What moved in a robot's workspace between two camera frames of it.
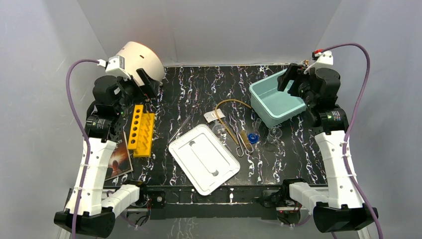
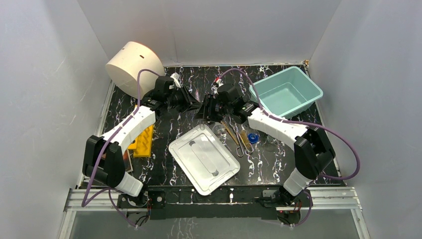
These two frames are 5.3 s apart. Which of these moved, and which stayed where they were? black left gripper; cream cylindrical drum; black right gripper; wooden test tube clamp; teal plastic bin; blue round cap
Moved: black right gripper; black left gripper
Stayed: cream cylindrical drum; teal plastic bin; wooden test tube clamp; blue round cap
